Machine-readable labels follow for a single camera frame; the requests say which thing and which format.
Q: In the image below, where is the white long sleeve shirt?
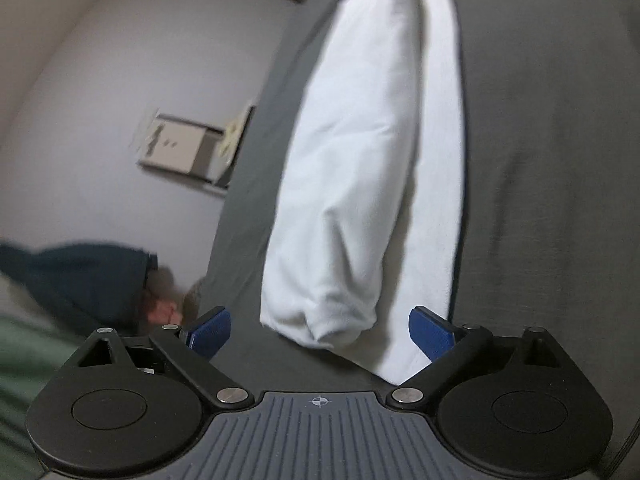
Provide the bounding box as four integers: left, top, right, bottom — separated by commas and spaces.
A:
260, 0, 464, 385

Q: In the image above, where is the woven grey waste basket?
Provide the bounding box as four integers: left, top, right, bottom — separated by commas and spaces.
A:
181, 276, 206, 323

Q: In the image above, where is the pink hanging cloth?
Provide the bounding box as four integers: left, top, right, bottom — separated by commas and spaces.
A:
142, 297, 183, 325

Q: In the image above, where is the dark teal hanging jacket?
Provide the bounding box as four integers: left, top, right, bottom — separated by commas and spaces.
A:
1, 243, 158, 336

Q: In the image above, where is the green curtain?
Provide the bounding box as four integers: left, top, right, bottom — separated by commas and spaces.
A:
0, 314, 81, 479

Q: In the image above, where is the cream and black wooden chair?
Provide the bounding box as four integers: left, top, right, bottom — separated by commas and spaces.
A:
138, 102, 255, 193

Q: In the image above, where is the yellow item on chair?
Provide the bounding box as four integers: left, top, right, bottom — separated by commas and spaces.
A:
218, 116, 246, 162

